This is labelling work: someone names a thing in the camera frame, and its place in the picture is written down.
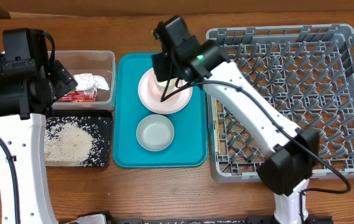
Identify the red snack wrapper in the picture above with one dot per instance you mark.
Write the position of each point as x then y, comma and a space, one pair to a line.
80, 96

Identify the large white plate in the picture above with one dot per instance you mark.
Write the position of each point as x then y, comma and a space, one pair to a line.
172, 105

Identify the small pink plate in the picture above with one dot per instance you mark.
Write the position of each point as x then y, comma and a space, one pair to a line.
158, 94

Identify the teal plastic tray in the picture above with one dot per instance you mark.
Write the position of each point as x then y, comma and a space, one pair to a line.
189, 147

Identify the grey bowl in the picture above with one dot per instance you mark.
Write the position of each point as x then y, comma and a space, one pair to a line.
155, 132

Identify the white rice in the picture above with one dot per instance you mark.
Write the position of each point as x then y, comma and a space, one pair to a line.
68, 143

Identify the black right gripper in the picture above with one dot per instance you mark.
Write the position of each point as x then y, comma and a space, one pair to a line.
155, 64

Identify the white napkin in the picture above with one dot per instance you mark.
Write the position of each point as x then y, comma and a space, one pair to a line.
88, 81

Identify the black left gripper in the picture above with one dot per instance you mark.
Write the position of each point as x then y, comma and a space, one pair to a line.
61, 78

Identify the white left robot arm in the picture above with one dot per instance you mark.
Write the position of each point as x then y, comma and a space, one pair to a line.
23, 175

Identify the grey dish rack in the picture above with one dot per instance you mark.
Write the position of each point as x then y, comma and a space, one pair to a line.
307, 73

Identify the clear plastic storage bin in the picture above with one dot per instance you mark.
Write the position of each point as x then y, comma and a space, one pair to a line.
97, 62

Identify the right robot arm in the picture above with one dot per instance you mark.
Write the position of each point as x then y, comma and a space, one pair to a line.
290, 152

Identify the wooden chopstick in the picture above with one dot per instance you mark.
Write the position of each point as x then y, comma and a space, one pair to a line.
216, 124
217, 130

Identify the black tray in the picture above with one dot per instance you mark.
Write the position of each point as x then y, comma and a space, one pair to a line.
102, 121

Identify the white cup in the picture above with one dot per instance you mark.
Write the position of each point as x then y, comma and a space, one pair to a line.
167, 85

